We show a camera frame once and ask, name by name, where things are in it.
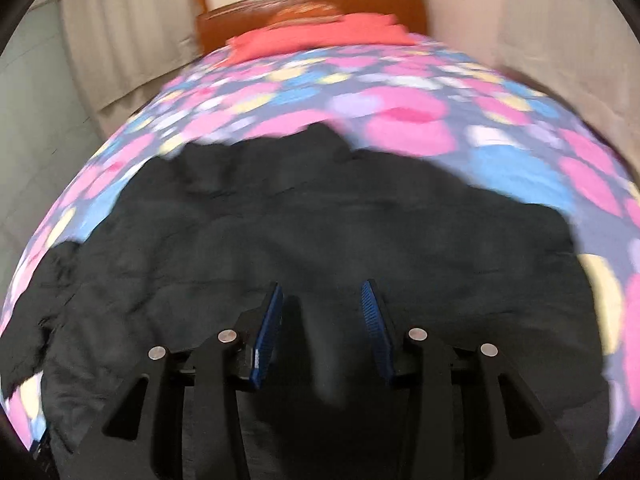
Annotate black puffer jacket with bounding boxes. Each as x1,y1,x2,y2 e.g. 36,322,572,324
1,124,608,479

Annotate frosted glass wardrobe doors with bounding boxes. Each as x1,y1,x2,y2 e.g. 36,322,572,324
0,0,101,287

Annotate wooden headboard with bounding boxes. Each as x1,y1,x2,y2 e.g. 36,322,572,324
196,0,430,55

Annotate beige side curtain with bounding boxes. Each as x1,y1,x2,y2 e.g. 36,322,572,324
499,0,639,166

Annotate red blanket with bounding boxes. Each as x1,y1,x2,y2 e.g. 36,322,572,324
226,13,416,65

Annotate orange embroidered pillow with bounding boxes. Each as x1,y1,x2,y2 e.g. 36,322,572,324
268,2,343,27

